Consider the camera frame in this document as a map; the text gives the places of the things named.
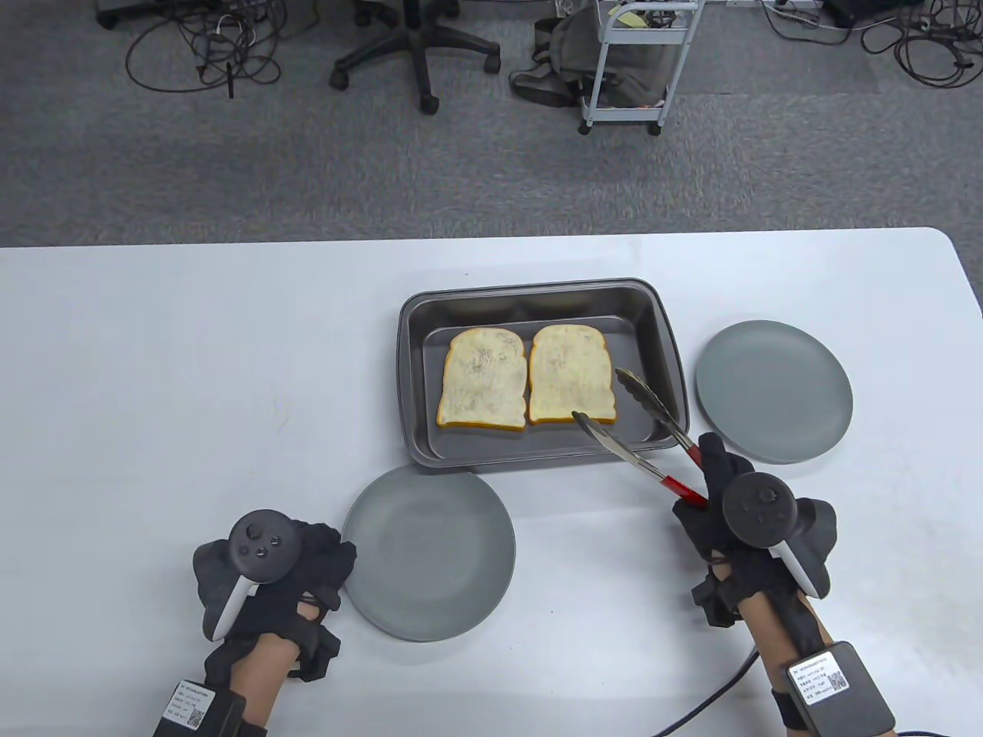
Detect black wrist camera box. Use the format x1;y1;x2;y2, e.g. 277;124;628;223
152;679;248;737
771;642;897;737

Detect grey round plate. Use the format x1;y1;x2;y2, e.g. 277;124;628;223
694;319;855;464
341;465;517;643

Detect black office chair base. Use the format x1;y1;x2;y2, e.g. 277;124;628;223
329;0;502;116

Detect white wheeled cart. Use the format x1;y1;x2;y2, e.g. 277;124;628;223
577;0;707;137

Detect toast slice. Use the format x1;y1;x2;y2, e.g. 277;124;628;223
528;323;620;427
436;327;530;432

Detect black right glove controller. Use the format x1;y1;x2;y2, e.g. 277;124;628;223
721;471;822;600

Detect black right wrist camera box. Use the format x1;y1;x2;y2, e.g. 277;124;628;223
771;642;897;737

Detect tangle of black floor cables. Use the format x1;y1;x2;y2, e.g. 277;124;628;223
123;0;283;101
759;0;983;90

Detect metal tongs with red handles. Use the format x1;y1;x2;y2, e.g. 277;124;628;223
571;368;711;512

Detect black left glove controller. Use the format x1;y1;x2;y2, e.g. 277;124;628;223
203;508;305;643

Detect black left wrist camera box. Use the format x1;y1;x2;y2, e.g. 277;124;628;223
152;679;248;737

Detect person's right forearm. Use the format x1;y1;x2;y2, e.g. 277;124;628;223
737;591;846;737

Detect person's left hand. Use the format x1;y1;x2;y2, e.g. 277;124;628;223
192;522;358;684

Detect grey backpack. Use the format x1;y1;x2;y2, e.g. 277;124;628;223
509;6;670;110

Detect person's left forearm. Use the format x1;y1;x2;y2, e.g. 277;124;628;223
227;636;300;737

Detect black glove controller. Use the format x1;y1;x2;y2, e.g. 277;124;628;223
721;471;822;600
203;508;305;643

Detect dark grey metal baking tray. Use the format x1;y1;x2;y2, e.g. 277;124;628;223
397;277;691;471

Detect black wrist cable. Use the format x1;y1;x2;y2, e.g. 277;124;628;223
651;647;761;737

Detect person's right hand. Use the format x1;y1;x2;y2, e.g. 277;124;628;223
672;433;839;632

